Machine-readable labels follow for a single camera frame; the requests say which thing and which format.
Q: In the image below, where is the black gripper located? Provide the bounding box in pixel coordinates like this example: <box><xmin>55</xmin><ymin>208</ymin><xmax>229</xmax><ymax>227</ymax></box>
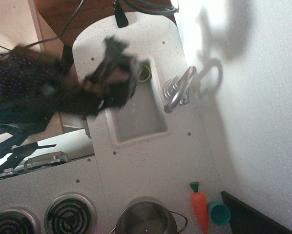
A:
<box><xmin>77</xmin><ymin>36</ymin><xmax>139</xmax><ymax>116</ymax></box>

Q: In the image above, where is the silver toy faucet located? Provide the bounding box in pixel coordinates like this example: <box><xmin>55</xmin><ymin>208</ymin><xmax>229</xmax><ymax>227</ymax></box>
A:
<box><xmin>163</xmin><ymin>66</ymin><xmax>197</xmax><ymax>114</ymax></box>

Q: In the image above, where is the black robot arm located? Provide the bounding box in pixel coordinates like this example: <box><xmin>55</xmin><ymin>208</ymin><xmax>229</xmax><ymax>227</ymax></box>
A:
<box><xmin>0</xmin><ymin>37</ymin><xmax>142</xmax><ymax>125</ymax></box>

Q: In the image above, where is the black clip on counter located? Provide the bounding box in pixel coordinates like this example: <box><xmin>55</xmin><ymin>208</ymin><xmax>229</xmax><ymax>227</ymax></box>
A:
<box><xmin>113</xmin><ymin>0</ymin><xmax>129</xmax><ymax>28</ymax></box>

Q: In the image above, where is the green plastic cup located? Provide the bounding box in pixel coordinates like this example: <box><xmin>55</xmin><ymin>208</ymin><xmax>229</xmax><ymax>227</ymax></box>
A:
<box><xmin>138</xmin><ymin>64</ymin><xmax>151</xmax><ymax>83</ymax></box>

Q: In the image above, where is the white toy sink basin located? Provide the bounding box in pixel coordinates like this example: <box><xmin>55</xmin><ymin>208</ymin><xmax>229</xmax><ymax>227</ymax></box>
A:
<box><xmin>105</xmin><ymin>56</ymin><xmax>170</xmax><ymax>147</ymax></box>

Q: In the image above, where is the silver knob on cabinet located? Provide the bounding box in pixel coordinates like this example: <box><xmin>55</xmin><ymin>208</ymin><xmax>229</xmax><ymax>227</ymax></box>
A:
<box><xmin>81</xmin><ymin>115</ymin><xmax>91</xmax><ymax>139</ymax></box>

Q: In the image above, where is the blue black clamp lower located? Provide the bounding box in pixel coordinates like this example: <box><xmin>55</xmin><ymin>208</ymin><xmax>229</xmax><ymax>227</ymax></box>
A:
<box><xmin>0</xmin><ymin>133</ymin><xmax>56</xmax><ymax>174</ymax></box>

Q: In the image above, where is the black stove burner middle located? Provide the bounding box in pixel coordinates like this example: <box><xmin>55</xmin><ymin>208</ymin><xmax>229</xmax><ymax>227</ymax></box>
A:
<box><xmin>44</xmin><ymin>193</ymin><xmax>98</xmax><ymax>234</ymax></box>

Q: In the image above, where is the black stove burner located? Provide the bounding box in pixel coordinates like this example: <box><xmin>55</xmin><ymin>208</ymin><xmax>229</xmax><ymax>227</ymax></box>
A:
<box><xmin>44</xmin><ymin>193</ymin><xmax>98</xmax><ymax>234</ymax></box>
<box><xmin>0</xmin><ymin>207</ymin><xmax>41</xmax><ymax>234</ymax></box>

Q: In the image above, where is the silver metal pot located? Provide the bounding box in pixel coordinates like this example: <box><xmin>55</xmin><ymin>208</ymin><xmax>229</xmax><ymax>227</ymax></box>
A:
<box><xmin>110</xmin><ymin>201</ymin><xmax>188</xmax><ymax>234</ymax></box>

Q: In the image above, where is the orange toy carrot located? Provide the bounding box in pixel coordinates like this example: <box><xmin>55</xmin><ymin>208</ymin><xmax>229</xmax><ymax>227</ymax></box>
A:
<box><xmin>190</xmin><ymin>181</ymin><xmax>208</xmax><ymax>234</ymax></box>

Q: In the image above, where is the teal plastic cup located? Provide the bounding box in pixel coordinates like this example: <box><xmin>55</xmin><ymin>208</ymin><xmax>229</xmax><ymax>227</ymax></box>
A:
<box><xmin>207</xmin><ymin>201</ymin><xmax>231</xmax><ymax>226</ymax></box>

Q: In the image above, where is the black stove burner left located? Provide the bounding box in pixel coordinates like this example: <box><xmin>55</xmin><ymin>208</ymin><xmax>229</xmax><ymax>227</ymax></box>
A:
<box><xmin>0</xmin><ymin>207</ymin><xmax>41</xmax><ymax>234</ymax></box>

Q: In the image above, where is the black board corner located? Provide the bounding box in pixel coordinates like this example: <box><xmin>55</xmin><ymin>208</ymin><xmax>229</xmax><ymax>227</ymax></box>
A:
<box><xmin>221</xmin><ymin>191</ymin><xmax>292</xmax><ymax>234</ymax></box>

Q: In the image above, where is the dark green cable loop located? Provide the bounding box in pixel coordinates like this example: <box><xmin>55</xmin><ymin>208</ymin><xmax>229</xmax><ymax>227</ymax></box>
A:
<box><xmin>121</xmin><ymin>0</ymin><xmax>180</xmax><ymax>16</ymax></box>

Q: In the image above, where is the black power cable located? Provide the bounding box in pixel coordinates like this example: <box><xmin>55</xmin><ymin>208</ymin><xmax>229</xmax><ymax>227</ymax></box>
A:
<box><xmin>0</xmin><ymin>0</ymin><xmax>85</xmax><ymax>53</ymax></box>

